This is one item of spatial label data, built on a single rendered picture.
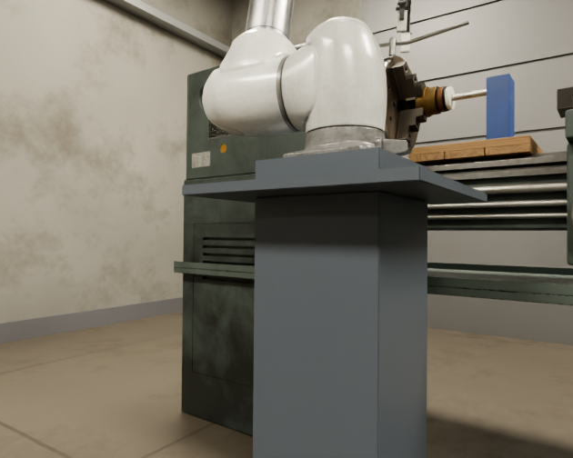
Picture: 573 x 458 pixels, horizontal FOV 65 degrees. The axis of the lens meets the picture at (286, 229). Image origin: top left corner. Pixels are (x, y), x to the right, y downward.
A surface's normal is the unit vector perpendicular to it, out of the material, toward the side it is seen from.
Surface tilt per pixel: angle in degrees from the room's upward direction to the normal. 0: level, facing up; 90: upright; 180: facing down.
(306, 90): 94
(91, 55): 90
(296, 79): 91
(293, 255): 90
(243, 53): 74
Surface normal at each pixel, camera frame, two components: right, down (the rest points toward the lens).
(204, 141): -0.58, -0.02
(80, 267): 0.83, 0.00
